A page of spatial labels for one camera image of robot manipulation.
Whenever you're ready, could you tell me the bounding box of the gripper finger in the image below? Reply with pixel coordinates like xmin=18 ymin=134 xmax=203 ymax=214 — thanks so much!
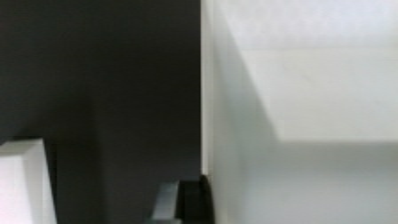
xmin=151 ymin=176 xmax=215 ymax=224

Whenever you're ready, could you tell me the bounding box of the large white drawer cabinet box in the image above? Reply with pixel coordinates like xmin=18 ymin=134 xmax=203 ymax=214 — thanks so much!
xmin=201 ymin=0 xmax=398 ymax=224

